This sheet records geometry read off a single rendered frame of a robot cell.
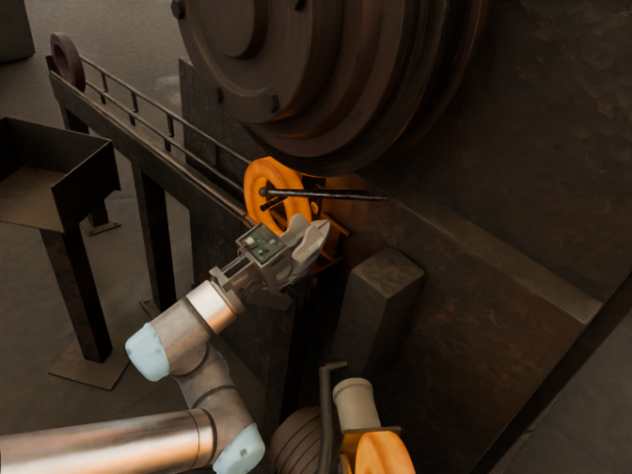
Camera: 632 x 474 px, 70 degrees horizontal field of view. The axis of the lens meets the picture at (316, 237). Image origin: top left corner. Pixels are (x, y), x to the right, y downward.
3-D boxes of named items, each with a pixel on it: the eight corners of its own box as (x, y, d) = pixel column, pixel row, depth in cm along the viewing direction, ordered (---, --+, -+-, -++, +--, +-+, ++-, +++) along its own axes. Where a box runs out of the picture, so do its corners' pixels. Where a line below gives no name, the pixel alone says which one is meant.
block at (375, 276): (365, 332, 89) (393, 240, 73) (396, 360, 85) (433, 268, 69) (325, 360, 82) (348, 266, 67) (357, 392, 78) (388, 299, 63)
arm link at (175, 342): (142, 358, 71) (113, 334, 64) (199, 314, 74) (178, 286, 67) (164, 395, 66) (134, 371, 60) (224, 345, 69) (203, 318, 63)
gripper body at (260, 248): (293, 244, 67) (228, 296, 63) (304, 275, 74) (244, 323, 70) (263, 217, 71) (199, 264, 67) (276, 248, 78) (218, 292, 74)
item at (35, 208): (74, 318, 149) (5, 115, 103) (149, 338, 147) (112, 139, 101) (31, 369, 134) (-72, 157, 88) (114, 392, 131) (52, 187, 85)
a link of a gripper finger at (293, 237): (324, 203, 73) (280, 238, 70) (329, 226, 77) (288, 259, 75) (312, 194, 74) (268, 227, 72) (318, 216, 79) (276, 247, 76)
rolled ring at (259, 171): (292, 172, 72) (308, 167, 74) (237, 150, 86) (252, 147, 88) (301, 271, 81) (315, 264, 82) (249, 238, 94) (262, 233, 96)
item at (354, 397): (368, 401, 69) (374, 375, 66) (383, 458, 62) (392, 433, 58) (329, 403, 68) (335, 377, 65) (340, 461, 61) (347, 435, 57)
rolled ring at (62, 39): (65, 39, 133) (76, 39, 135) (43, 27, 143) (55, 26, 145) (80, 102, 144) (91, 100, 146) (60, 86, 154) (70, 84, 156)
